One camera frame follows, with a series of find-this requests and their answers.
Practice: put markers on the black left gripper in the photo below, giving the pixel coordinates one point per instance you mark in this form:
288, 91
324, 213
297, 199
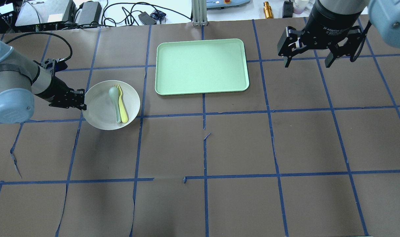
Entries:
53, 88

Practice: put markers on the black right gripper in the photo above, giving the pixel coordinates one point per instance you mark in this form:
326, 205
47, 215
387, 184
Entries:
331, 18

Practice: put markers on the white round plate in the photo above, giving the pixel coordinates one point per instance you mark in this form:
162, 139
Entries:
101, 112

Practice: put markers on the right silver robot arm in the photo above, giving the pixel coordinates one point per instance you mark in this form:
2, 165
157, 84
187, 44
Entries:
384, 15

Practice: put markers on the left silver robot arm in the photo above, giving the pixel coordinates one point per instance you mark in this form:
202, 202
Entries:
21, 79

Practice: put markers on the yellow plastic fork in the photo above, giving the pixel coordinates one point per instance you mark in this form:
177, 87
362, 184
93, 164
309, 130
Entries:
122, 109

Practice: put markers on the light green plastic spoon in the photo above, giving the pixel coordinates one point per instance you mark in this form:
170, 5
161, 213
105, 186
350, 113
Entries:
114, 96

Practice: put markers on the brass cylinder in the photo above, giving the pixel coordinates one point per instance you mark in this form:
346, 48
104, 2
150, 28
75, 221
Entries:
267, 10

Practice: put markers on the light green rectangular tray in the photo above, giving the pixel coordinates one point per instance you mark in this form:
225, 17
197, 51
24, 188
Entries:
201, 66

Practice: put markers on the grey electronics box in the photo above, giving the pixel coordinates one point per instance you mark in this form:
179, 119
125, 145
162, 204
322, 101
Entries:
45, 12

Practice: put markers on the black power adapter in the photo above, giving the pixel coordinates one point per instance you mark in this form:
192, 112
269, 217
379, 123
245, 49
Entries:
146, 19

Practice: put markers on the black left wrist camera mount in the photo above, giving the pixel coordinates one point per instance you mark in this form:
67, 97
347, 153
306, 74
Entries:
54, 65

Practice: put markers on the aluminium frame post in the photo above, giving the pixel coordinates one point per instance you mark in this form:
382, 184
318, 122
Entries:
198, 10

